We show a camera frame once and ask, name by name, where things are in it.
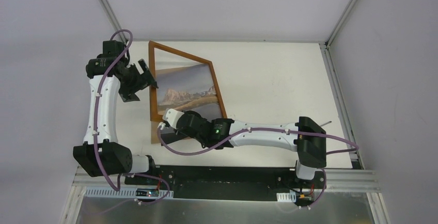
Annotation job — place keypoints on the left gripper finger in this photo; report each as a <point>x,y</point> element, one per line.
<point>131,97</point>
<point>146,78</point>

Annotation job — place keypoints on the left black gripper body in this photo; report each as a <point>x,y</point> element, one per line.
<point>137,78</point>

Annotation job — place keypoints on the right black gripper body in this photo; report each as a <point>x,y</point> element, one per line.
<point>172,137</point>

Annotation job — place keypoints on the brown wooden photo frame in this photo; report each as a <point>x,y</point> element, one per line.
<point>164,57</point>

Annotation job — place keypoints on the mountain landscape photo print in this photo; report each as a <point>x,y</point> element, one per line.
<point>188,88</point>

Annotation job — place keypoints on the brown fibreboard backing board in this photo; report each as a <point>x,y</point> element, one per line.
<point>154,132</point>

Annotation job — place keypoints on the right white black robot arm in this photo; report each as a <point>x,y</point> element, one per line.
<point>305,137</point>

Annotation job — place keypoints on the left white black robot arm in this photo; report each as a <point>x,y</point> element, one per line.
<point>100,151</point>

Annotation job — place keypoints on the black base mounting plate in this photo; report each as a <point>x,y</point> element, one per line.
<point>231,183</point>

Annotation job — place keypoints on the left white cable duct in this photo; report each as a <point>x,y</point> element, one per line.
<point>128,192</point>

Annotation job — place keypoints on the white cable duct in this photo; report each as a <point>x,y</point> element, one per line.
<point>286,197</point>
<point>128,192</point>

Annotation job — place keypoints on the right white cable duct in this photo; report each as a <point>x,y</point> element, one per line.
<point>286,197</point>

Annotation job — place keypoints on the aluminium front rail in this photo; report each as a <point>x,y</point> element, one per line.
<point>337,180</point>

